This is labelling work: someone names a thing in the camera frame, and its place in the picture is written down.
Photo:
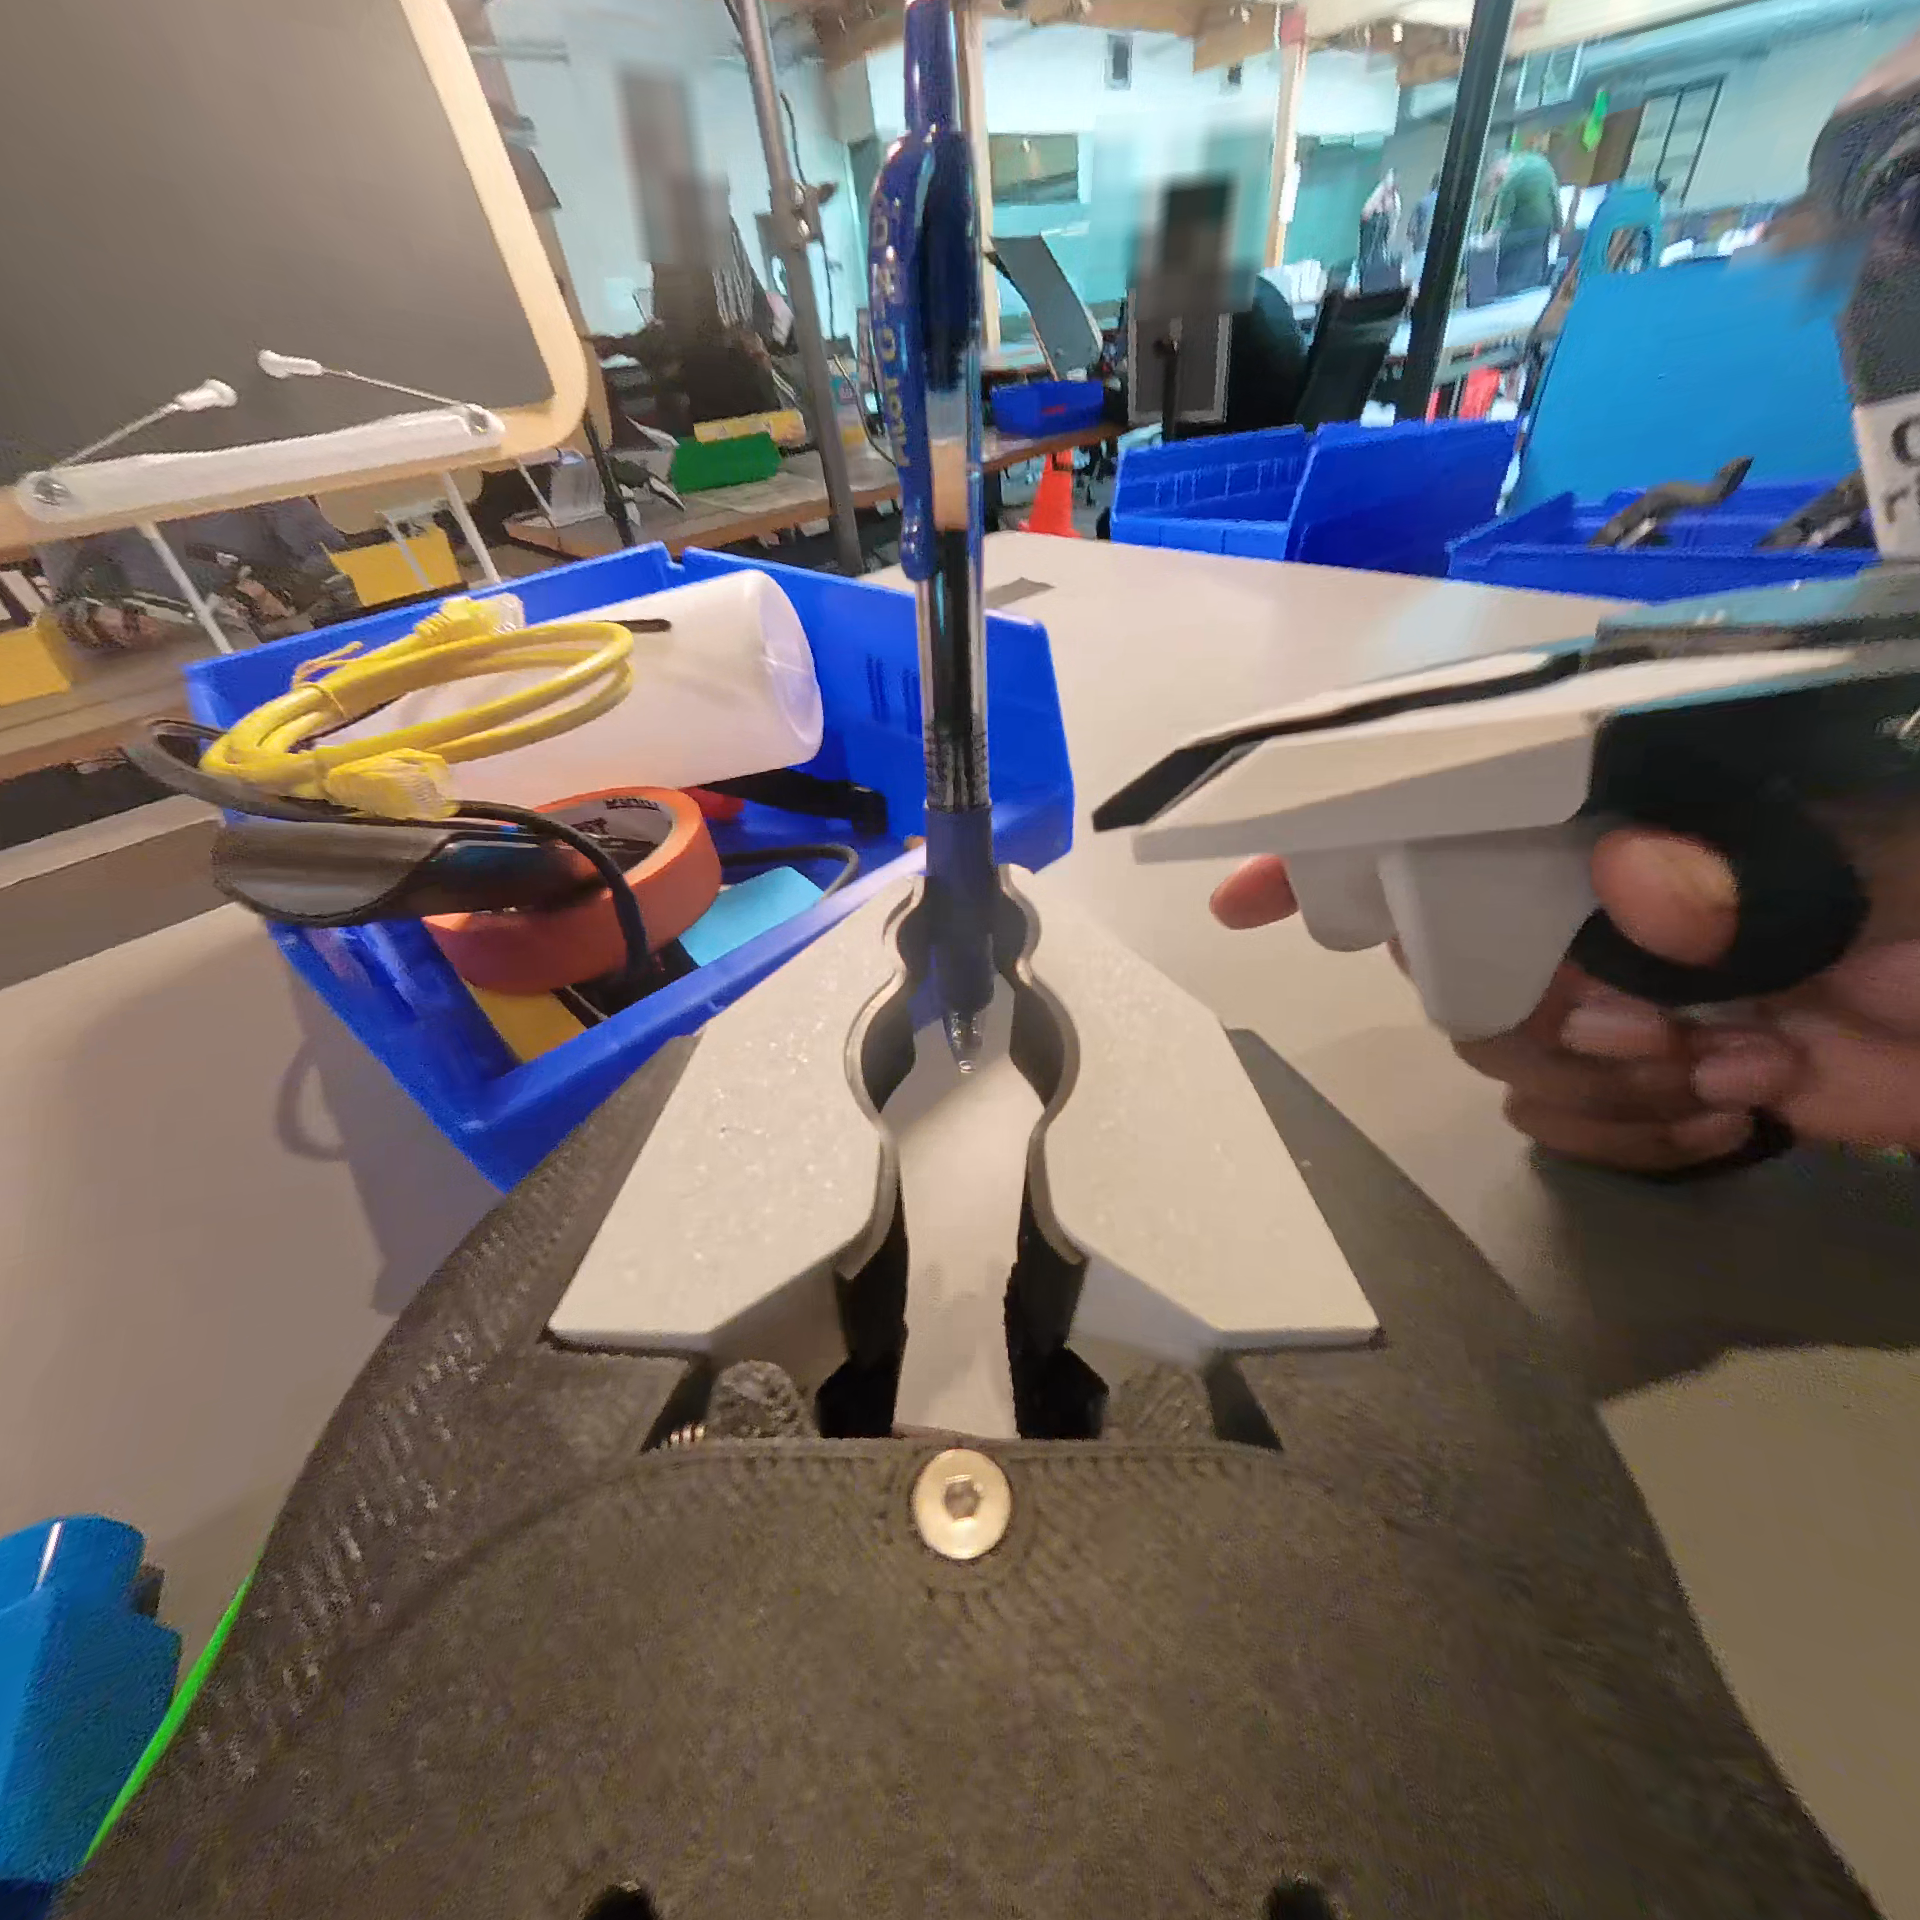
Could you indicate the white board rail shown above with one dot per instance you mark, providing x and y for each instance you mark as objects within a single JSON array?
[{"x": 271, "y": 458}]

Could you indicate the blue plastic block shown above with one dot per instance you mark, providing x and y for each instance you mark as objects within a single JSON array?
[{"x": 77, "y": 1695}]

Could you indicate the black metal pole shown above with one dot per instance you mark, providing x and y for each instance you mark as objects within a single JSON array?
[{"x": 804, "y": 299}]

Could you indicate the yellow block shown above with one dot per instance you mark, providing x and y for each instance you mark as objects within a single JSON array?
[{"x": 525, "y": 1021}]

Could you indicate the blue pen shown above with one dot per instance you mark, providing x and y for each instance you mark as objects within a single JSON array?
[{"x": 915, "y": 299}]

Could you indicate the white board stand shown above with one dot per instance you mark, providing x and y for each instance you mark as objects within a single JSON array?
[{"x": 475, "y": 524}]

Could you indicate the black board with wooden frame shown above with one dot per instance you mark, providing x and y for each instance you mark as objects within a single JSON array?
[{"x": 226, "y": 194}]

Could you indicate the yellow bin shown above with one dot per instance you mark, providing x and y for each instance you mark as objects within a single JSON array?
[
  {"x": 33, "y": 660},
  {"x": 394, "y": 568}
]

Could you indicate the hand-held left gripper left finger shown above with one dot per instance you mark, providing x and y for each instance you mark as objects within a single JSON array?
[{"x": 734, "y": 1185}]

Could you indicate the orange traffic cone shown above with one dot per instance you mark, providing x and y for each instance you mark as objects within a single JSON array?
[{"x": 1054, "y": 503}]

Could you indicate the green box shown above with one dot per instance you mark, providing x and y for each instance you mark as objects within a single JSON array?
[{"x": 727, "y": 463}]

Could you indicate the light blue sponge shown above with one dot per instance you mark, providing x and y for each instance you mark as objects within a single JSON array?
[{"x": 750, "y": 915}]

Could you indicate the blue plastic bin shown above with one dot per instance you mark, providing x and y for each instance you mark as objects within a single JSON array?
[
  {"x": 1546, "y": 562},
  {"x": 961, "y": 704},
  {"x": 1201, "y": 493},
  {"x": 1395, "y": 493}
]

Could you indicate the person's right hand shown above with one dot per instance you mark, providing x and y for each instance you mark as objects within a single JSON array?
[{"x": 1652, "y": 1080}]

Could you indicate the orange tape roll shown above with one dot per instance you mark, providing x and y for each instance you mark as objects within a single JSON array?
[{"x": 541, "y": 945}]

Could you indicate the white plastic bottle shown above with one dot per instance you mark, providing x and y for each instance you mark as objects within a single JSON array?
[{"x": 705, "y": 674}]

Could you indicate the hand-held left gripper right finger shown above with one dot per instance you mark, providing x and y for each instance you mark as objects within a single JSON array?
[{"x": 1201, "y": 1185}]

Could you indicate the green plastic object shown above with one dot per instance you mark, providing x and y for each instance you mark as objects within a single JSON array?
[{"x": 167, "y": 1709}]

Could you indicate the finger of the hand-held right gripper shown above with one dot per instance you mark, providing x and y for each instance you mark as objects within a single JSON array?
[
  {"x": 1185, "y": 773},
  {"x": 1426, "y": 779}
]

